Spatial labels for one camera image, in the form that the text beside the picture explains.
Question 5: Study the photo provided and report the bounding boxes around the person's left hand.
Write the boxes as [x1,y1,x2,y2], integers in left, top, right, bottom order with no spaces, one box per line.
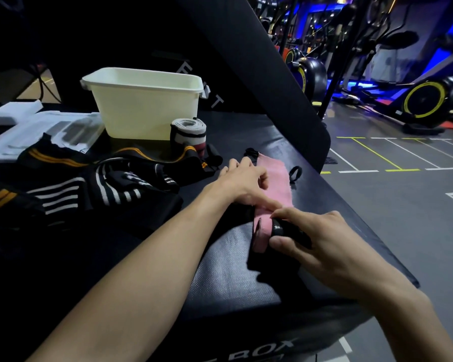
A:
[210,157,284,212]

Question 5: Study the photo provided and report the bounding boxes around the rolled white black wrist wrap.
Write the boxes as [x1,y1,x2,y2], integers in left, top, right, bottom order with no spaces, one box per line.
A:
[169,117,207,156]

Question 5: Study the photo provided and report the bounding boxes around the cream plastic bin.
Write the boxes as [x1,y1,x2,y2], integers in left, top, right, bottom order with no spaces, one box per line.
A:
[80,67,209,141]

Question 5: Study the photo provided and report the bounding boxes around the exercise bike with yellow wheel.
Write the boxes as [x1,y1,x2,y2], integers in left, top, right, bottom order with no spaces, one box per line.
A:
[357,30,453,137]
[283,48,328,104]

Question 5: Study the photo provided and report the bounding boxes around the black wrap with white stripes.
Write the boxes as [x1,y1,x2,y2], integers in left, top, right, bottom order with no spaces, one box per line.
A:
[26,157,184,227]

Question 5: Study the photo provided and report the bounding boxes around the pink wrist wrap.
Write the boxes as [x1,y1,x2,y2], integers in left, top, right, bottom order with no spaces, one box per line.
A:
[249,153,313,255]

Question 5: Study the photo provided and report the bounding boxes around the black slanted pad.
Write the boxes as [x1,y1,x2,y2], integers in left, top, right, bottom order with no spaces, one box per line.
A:
[151,0,331,174]

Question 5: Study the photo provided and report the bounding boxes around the person's right forearm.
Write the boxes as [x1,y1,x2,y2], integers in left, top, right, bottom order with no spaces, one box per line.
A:
[357,283,453,362]

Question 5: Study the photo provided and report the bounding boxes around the black upright pole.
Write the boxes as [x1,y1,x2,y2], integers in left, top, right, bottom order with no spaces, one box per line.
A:
[317,0,367,120]

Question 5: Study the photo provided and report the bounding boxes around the black wrap with orange stripes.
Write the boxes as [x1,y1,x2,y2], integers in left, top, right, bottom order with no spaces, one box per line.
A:
[18,133,96,168]
[0,177,48,224]
[105,144,223,187]

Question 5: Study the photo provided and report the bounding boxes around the black cables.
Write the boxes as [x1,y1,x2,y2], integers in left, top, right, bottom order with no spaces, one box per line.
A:
[32,63,62,104]

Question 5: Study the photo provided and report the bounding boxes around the person's left forearm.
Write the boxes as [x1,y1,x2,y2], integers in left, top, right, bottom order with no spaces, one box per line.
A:
[26,184,235,362]

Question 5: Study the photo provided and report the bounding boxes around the black padded box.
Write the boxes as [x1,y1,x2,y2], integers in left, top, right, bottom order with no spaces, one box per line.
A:
[0,103,420,362]

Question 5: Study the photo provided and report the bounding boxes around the white foam tray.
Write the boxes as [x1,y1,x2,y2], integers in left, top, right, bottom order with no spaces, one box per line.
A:
[0,111,106,163]

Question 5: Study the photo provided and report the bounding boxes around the person's right hand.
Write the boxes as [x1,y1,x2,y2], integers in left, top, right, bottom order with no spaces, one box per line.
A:
[268,207,397,303]

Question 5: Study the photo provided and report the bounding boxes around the white foam block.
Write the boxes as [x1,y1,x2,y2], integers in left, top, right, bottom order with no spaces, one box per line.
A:
[0,100,44,126]

